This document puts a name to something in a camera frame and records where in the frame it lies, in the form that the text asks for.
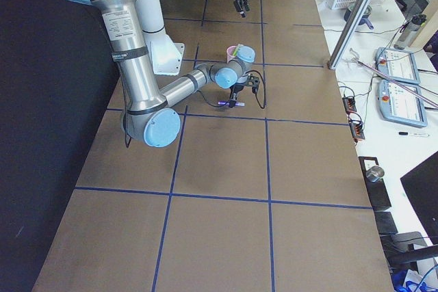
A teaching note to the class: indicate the purple marker pen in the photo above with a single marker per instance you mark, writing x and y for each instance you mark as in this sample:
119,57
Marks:
239,104

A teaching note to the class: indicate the green marker pen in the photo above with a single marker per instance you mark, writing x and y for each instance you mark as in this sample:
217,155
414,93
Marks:
236,49

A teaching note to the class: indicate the far relay connector block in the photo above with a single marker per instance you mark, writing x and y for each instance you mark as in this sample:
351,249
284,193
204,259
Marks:
349,104

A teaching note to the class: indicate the relay connector block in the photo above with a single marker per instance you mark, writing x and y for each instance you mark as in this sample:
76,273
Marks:
356,129
349,104

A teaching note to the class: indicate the near relay connector block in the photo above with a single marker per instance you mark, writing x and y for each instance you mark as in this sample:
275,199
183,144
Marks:
356,129

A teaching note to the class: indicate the metal cup on black box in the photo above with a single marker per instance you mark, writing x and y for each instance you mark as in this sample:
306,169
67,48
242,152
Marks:
375,185

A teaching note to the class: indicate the lower teach pendant tablet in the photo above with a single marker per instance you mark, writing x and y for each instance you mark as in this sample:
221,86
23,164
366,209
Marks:
398,105

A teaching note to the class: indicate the teach pendant tablet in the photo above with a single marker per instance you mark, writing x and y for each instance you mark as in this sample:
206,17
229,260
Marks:
398,105
400,65

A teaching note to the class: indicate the grey water bottle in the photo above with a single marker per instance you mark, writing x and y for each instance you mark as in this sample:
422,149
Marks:
409,31

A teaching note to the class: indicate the upper teach pendant tablet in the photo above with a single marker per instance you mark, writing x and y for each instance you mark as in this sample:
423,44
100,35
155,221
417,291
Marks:
400,65

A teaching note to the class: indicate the black marker on desk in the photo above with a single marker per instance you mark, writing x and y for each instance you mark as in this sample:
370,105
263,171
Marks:
412,134

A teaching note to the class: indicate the black monitor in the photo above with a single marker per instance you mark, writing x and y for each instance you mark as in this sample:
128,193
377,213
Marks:
420,186

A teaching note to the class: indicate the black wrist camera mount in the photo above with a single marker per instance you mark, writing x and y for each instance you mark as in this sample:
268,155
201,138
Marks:
253,83

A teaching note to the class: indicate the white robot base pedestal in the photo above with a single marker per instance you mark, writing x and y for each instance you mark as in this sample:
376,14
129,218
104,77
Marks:
165,55

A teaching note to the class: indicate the aluminium frame post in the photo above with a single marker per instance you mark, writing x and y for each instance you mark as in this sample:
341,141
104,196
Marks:
347,33

